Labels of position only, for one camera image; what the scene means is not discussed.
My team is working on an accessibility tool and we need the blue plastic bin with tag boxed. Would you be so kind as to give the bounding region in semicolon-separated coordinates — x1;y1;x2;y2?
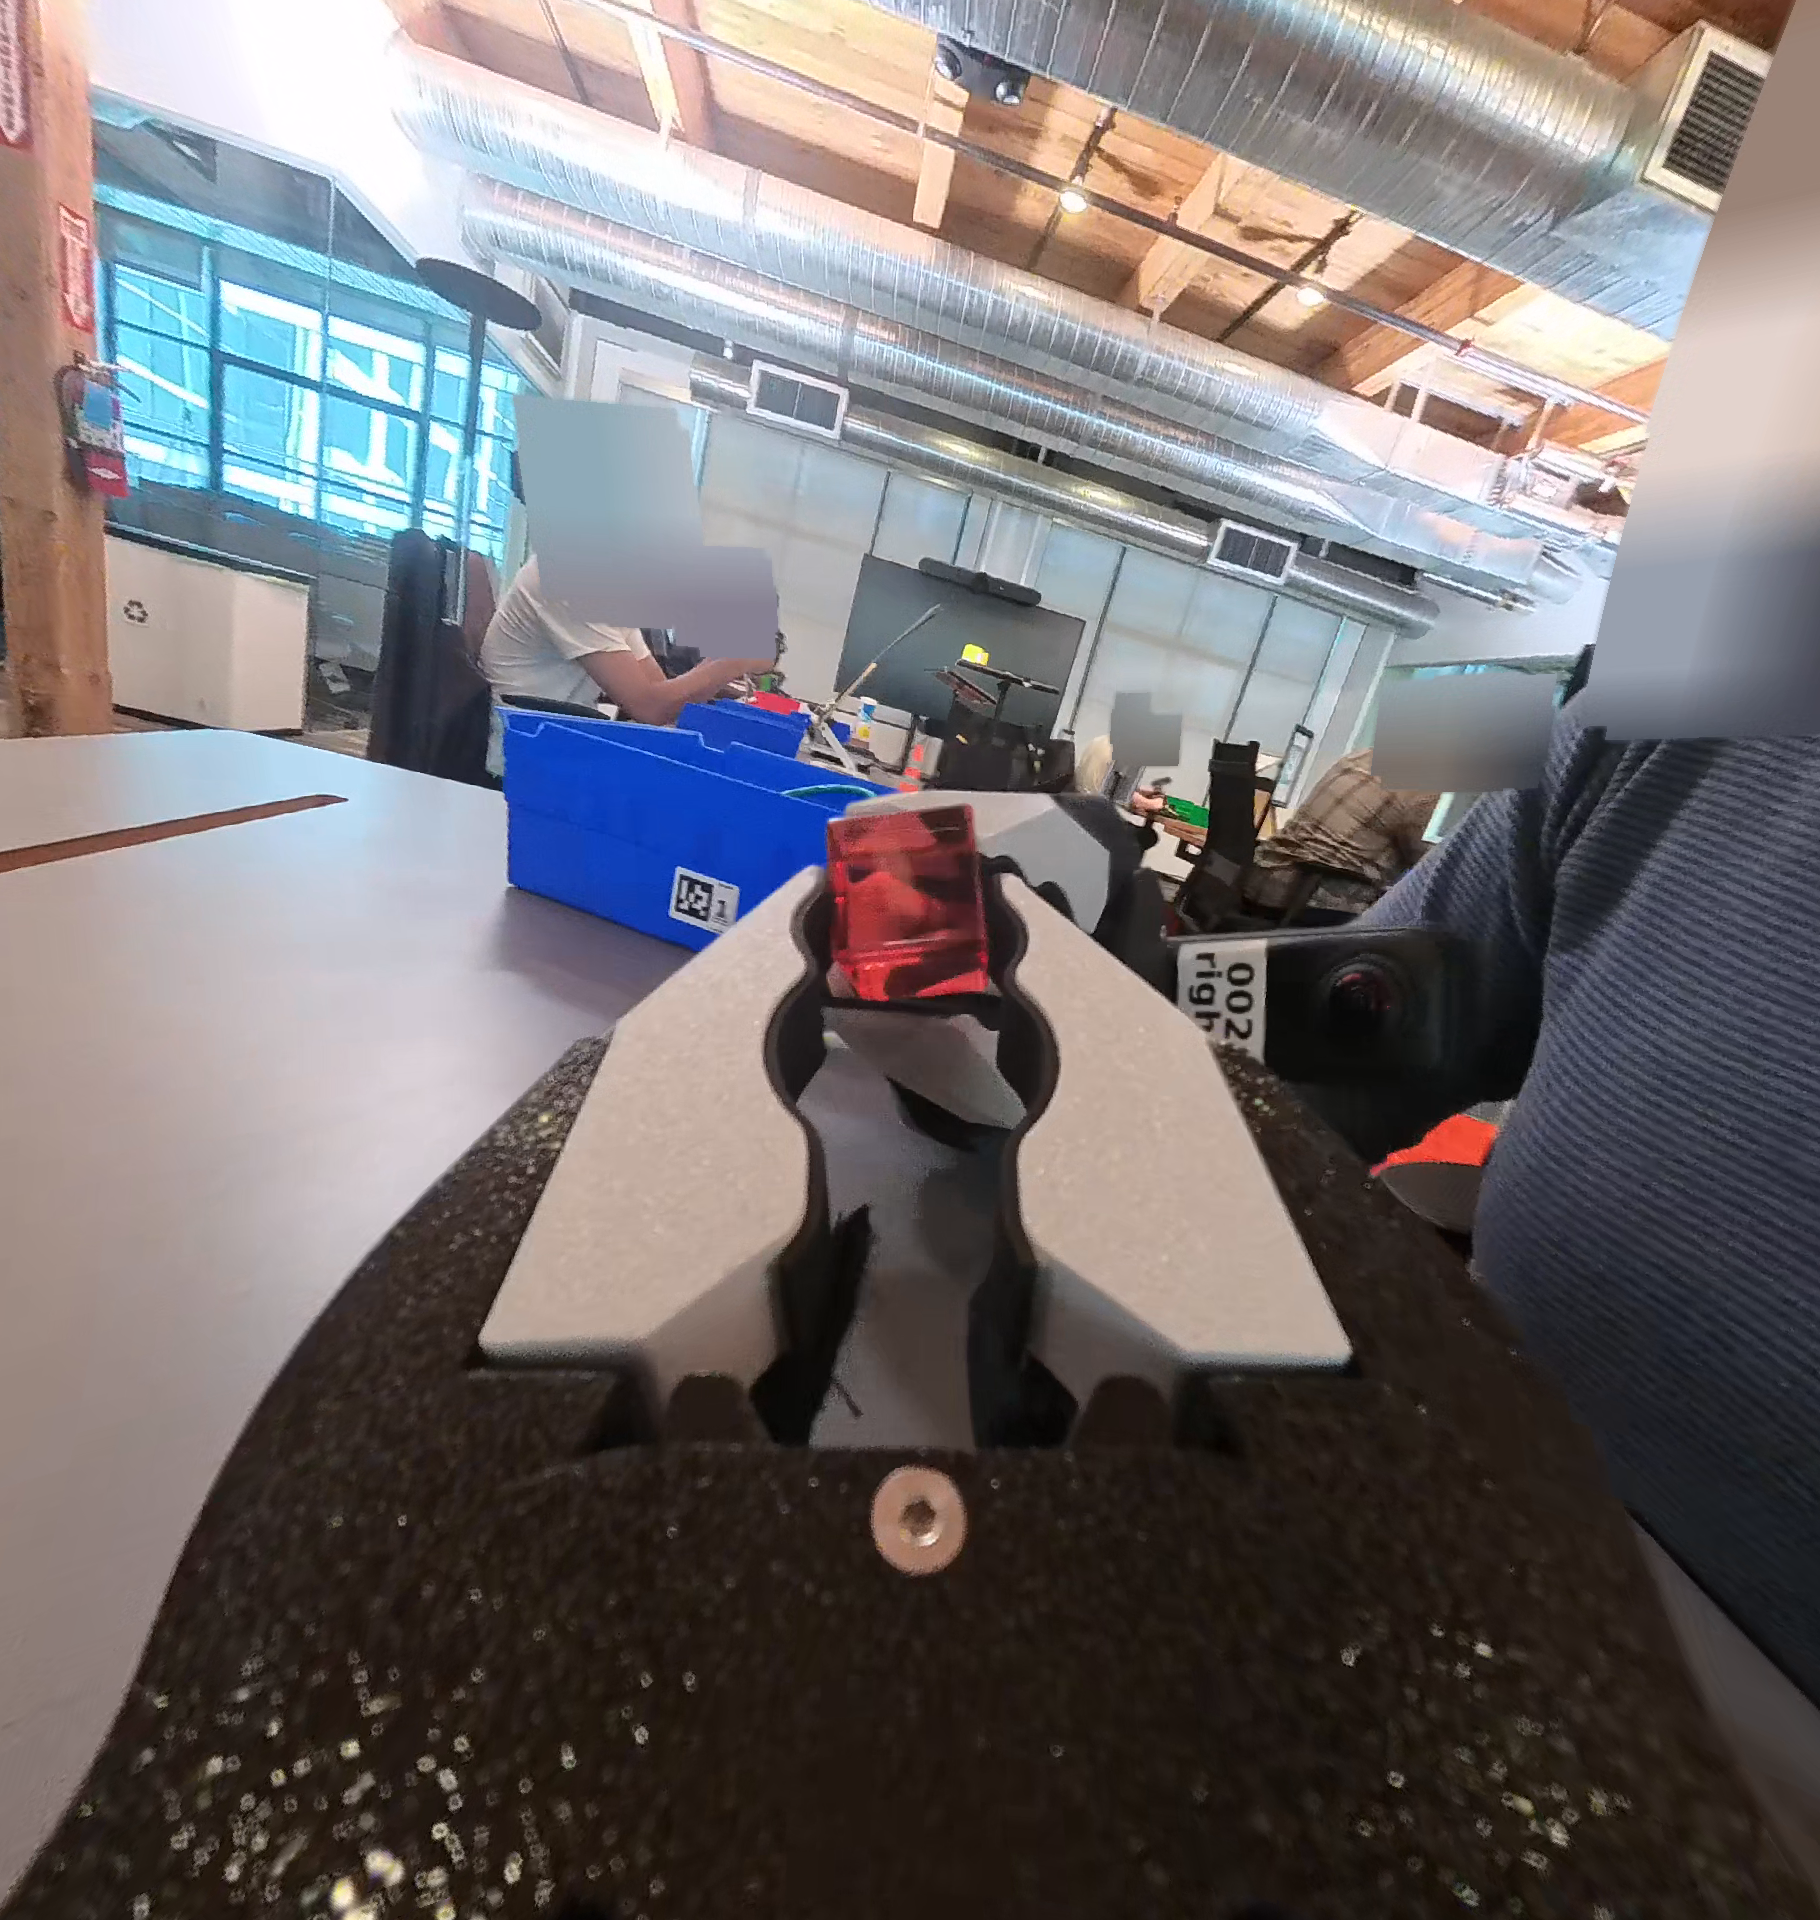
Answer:
500;705;915;956

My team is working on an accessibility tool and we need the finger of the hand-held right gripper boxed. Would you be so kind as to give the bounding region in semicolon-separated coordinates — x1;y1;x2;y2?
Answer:
850;790;1121;935
820;1001;1030;1151

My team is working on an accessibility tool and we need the red transparent cube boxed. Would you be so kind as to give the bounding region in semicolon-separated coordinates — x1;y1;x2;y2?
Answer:
825;804;995;1001

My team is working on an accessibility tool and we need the black wall screen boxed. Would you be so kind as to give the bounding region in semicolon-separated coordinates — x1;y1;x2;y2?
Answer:
835;552;1085;736

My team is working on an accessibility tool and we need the wooden post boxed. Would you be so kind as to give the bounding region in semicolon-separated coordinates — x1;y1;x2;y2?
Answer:
0;0;113;736

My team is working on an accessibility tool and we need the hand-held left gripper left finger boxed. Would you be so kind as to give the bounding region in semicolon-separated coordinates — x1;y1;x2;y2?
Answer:
478;865;874;1450

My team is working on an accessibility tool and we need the red fire extinguisher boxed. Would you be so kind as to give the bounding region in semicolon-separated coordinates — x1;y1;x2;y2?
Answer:
54;358;133;499

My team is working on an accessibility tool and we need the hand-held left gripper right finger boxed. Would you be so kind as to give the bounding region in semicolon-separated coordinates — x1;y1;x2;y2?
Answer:
970;877;1354;1450

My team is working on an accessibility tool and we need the long silver ceiling duct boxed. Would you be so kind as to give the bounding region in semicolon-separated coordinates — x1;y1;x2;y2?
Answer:
462;175;1618;630

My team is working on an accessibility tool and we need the black floor lamp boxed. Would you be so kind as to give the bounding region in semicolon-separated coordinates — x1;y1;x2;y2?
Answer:
416;256;545;543

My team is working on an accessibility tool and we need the wide silver ceiling duct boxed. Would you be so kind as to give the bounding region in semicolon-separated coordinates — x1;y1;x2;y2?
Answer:
874;0;1713;295

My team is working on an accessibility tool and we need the white recycling cabinet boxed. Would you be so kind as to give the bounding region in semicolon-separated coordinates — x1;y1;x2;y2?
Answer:
102;531;315;735

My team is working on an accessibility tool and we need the person's right forearm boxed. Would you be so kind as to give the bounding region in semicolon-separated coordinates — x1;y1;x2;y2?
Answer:
1361;781;1566;940

